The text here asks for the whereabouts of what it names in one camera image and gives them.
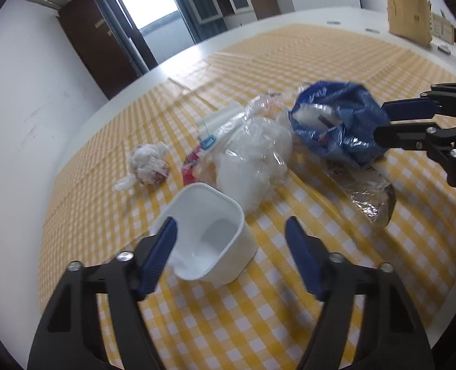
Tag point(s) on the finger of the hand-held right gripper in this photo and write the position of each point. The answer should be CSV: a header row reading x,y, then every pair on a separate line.
x,y
405,108
397,137

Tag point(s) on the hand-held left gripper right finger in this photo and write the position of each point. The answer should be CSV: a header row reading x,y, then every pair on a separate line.
x,y
301,254

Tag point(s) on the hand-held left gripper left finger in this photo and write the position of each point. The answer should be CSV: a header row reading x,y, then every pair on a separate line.
x,y
162,250

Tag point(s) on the white plastic cup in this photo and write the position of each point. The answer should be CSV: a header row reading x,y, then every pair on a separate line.
x,y
212,219

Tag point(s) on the blue plastic bag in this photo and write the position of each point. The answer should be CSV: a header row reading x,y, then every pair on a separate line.
x,y
339,100

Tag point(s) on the clear zip bag red print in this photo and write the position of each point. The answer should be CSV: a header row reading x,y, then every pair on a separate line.
x,y
220,123

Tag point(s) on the clear brown food wrapper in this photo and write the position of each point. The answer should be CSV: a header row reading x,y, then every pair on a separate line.
x,y
366,196

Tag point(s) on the small white table item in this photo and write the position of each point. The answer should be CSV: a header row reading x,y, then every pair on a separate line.
x,y
443,49

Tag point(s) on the printed crumpled paper ball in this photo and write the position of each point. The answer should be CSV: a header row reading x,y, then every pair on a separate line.
x,y
147,162

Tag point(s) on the small cardboard box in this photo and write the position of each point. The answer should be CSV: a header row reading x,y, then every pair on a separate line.
x,y
443,27

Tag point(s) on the yellow checkered tablecloth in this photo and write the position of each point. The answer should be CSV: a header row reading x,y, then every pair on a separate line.
x,y
232,316

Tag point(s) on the brown paper package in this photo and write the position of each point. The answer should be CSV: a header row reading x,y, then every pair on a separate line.
x,y
405,7

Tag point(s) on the dark brown door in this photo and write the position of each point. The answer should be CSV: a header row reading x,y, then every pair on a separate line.
x,y
93,46

